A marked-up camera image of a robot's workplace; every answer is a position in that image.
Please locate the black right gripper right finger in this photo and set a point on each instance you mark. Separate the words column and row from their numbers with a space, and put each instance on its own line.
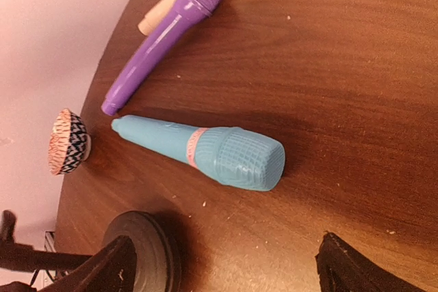
column 340, row 267

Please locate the red patterned small bowl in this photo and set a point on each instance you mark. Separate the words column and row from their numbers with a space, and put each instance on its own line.
column 69, row 145

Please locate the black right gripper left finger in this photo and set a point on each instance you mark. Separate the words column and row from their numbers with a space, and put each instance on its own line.
column 111, row 269

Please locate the blue microphone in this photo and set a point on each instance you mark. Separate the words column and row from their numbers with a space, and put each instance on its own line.
column 232, row 156

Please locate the purple microphone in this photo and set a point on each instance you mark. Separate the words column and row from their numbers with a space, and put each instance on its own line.
column 182, row 15

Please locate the black stand with blue microphone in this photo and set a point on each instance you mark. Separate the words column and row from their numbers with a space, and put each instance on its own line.
column 137, row 255

